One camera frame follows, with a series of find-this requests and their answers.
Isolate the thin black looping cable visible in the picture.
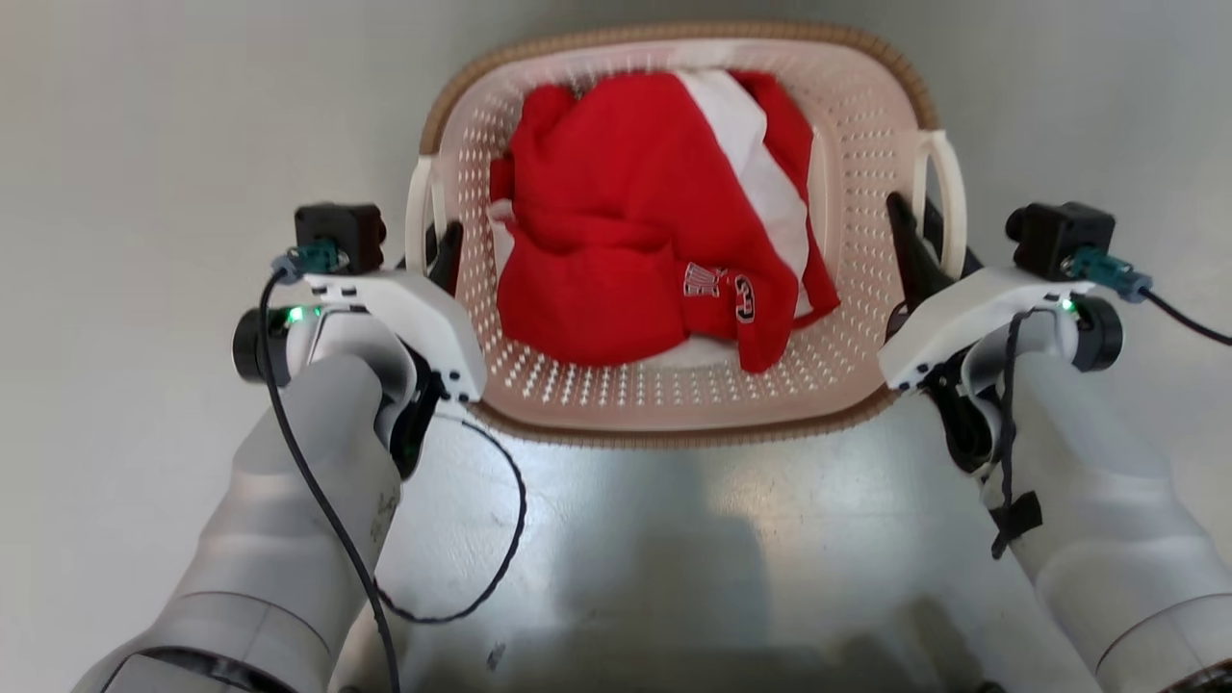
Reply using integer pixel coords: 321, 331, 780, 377
373, 412, 528, 625

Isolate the pink perforated plastic laundry basket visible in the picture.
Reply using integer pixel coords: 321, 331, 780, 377
404, 21, 968, 449

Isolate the thin black strapped cable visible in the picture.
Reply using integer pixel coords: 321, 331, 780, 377
989, 306, 1058, 561

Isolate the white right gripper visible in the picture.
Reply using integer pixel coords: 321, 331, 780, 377
877, 192, 1098, 392

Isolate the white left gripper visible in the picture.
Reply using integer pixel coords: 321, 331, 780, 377
289, 220, 488, 404

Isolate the red and white garment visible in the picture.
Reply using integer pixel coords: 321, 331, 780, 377
488, 67, 841, 374

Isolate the black cable with teal plug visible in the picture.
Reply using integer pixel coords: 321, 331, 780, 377
1066, 246, 1232, 347
260, 241, 402, 693

